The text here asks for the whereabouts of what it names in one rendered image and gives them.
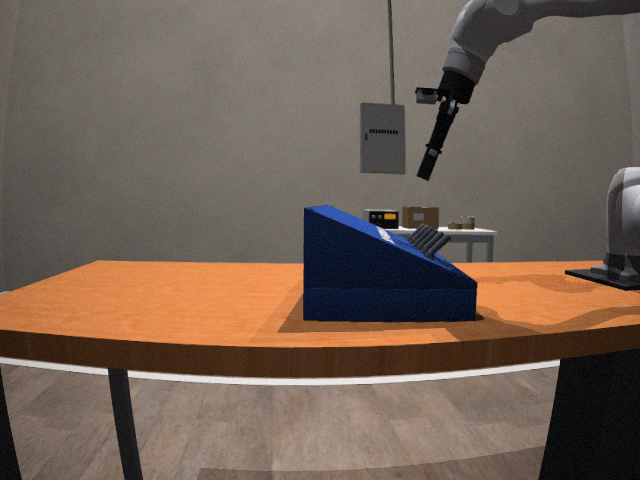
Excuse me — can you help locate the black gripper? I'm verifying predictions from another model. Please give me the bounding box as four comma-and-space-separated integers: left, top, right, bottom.
417, 71, 475, 181

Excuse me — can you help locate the blue switch panel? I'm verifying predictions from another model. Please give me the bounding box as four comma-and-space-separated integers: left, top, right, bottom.
303, 205, 478, 322

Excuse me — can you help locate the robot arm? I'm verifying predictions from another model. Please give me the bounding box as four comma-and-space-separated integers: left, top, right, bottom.
415, 0, 640, 281

